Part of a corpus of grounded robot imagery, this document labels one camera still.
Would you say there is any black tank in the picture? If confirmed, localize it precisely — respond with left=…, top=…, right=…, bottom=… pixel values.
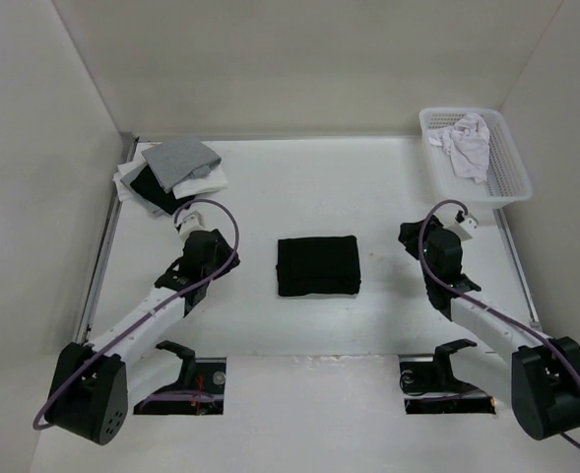
left=130, top=165, right=192, bottom=215
left=276, top=236, right=361, bottom=298

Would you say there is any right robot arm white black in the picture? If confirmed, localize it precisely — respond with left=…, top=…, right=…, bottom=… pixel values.
left=398, top=216, right=580, bottom=440

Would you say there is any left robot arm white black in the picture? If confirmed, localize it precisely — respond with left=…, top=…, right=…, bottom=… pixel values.
left=33, top=230, right=239, bottom=445

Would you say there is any folded white tank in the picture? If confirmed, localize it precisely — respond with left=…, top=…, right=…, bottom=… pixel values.
left=172, top=166, right=228, bottom=199
left=112, top=161, right=164, bottom=217

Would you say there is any folded black tank top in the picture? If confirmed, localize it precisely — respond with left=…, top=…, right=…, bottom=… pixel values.
left=130, top=165, right=192, bottom=215

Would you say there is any folded grey tank top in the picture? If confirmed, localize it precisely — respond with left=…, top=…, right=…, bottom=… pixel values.
left=142, top=136, right=222, bottom=191

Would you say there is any crumpled white tank top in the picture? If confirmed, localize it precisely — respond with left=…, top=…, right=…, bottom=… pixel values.
left=427, top=113, right=490, bottom=183

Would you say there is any bottom folded white tank top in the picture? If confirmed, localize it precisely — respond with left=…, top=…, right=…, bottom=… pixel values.
left=112, top=161, right=164, bottom=217

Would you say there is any white plastic basket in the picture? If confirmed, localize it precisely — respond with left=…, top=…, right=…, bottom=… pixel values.
left=419, top=107, right=533, bottom=209

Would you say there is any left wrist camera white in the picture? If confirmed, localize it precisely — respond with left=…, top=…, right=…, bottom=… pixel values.
left=174, top=211, right=206, bottom=241

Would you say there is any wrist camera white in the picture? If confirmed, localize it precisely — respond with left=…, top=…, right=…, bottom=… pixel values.
left=174, top=211, right=206, bottom=241
left=448, top=210, right=479, bottom=241

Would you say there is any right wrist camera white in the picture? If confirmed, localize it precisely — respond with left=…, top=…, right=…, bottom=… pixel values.
left=448, top=210, right=479, bottom=241

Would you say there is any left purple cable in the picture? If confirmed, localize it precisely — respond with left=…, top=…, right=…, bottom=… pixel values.
left=32, top=199, right=242, bottom=433

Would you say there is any purple cable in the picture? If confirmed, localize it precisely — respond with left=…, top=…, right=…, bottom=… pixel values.
left=32, top=199, right=242, bottom=433
left=419, top=199, right=580, bottom=457

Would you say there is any metal table edge rail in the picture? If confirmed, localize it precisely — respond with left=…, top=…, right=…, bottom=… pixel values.
left=72, top=131, right=138, bottom=356

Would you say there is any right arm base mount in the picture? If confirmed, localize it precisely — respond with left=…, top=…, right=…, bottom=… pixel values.
left=399, top=339, right=496, bottom=415

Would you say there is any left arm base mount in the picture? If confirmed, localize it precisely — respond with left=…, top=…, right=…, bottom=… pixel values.
left=133, top=341, right=227, bottom=416

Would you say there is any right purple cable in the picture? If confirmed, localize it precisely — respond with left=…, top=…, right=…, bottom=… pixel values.
left=419, top=199, right=580, bottom=457

